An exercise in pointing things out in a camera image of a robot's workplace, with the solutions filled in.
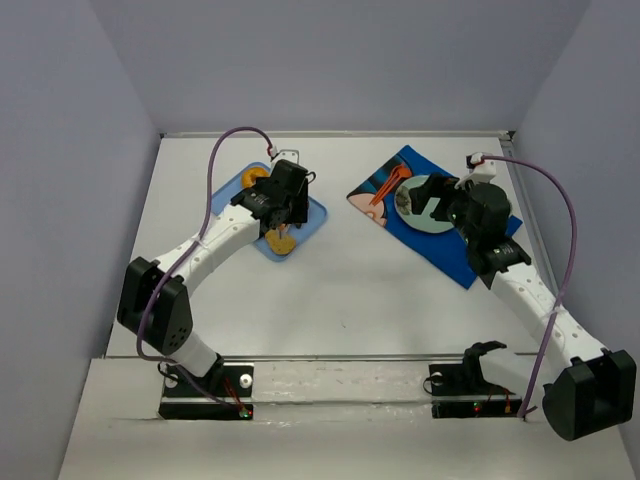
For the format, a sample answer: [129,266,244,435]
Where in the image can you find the seeded tan bread slice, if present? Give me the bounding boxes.
[264,229,297,256]

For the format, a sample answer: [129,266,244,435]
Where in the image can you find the pale green flower plate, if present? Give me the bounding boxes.
[394,175,453,235]

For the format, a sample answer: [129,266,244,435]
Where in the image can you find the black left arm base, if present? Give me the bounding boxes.
[157,362,255,421]

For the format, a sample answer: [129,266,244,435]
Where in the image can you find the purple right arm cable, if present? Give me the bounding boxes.
[482,155,580,417]

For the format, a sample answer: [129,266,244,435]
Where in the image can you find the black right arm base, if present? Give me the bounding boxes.
[422,341,522,419]

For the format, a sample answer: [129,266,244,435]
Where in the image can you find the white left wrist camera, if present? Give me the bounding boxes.
[270,149,300,166]

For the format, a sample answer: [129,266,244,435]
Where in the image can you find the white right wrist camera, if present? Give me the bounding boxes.
[455,152,497,189]

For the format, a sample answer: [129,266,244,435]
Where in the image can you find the blue cartoon placemat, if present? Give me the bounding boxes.
[345,144,524,291]

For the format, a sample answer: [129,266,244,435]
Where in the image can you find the metal kitchen tongs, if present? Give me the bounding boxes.
[277,171,317,240]

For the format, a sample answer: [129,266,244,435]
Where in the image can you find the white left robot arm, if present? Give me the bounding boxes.
[116,160,315,395]

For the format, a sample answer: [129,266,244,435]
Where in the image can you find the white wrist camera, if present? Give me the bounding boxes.
[270,149,300,166]
[455,152,497,189]

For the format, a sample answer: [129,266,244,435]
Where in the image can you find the orange plastic fork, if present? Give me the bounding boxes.
[369,164,412,206]

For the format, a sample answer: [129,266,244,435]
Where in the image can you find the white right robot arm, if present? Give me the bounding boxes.
[405,174,637,441]

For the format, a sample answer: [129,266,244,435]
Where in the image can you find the light blue tray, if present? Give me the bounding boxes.
[211,162,328,262]

